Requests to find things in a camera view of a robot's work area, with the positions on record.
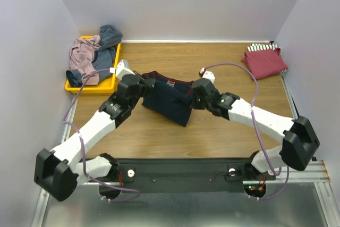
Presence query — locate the navy basketball jersey tank top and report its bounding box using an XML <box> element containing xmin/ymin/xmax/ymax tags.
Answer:
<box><xmin>142</xmin><ymin>71</ymin><xmax>193</xmax><ymax>127</ymax></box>

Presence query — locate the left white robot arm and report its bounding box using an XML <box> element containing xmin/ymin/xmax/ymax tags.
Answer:
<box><xmin>34</xmin><ymin>72</ymin><xmax>156</xmax><ymax>201</ymax></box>

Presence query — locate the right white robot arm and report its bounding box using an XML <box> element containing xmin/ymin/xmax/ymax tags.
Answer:
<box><xmin>192</xmin><ymin>78</ymin><xmax>320</xmax><ymax>179</ymax></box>

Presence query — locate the grey-blue tank top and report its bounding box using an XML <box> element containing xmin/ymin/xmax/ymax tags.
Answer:
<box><xmin>65</xmin><ymin>24</ymin><xmax>123</xmax><ymax>87</ymax></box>

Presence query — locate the pink tank top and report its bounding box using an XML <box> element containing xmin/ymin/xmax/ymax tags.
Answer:
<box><xmin>66</xmin><ymin>35</ymin><xmax>101</xmax><ymax>87</ymax></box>

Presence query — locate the folded red tank top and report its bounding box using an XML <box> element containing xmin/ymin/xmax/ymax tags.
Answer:
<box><xmin>241</xmin><ymin>47</ymin><xmax>289</xmax><ymax>80</ymax></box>

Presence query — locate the folded striped tank top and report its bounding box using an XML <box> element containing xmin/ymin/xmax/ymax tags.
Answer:
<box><xmin>246</xmin><ymin>42</ymin><xmax>288</xmax><ymax>75</ymax></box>

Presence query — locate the yellow plastic tray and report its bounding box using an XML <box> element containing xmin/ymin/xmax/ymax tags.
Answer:
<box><xmin>65</xmin><ymin>36</ymin><xmax>121</xmax><ymax>94</ymax></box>

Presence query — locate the right silver knob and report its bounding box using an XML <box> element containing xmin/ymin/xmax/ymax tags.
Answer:
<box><xmin>228</xmin><ymin>168</ymin><xmax>237</xmax><ymax>176</ymax></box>

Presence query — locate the left white knob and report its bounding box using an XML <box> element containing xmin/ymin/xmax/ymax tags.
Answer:
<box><xmin>127</xmin><ymin>169</ymin><xmax>135</xmax><ymax>178</ymax></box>

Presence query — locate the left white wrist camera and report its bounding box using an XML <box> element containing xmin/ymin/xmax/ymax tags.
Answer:
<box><xmin>109</xmin><ymin>60</ymin><xmax>135</xmax><ymax>80</ymax></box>

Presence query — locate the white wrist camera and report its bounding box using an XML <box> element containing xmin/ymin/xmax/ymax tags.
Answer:
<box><xmin>199</xmin><ymin>68</ymin><xmax>215</xmax><ymax>83</ymax></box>
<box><xmin>109</xmin><ymin>60</ymin><xmax>135</xmax><ymax>80</ymax></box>

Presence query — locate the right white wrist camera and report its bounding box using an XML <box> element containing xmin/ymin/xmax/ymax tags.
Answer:
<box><xmin>199</xmin><ymin>68</ymin><xmax>215</xmax><ymax>83</ymax></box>

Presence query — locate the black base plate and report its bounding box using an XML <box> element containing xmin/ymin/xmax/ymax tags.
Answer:
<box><xmin>100</xmin><ymin>158</ymin><xmax>274</xmax><ymax>194</ymax></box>

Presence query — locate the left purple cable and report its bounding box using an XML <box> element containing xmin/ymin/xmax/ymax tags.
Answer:
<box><xmin>62</xmin><ymin>68</ymin><xmax>141</xmax><ymax>203</ymax></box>

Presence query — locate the aluminium frame rail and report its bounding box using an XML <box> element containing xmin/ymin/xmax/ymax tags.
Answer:
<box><xmin>31</xmin><ymin>95</ymin><xmax>332</xmax><ymax>227</ymax></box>

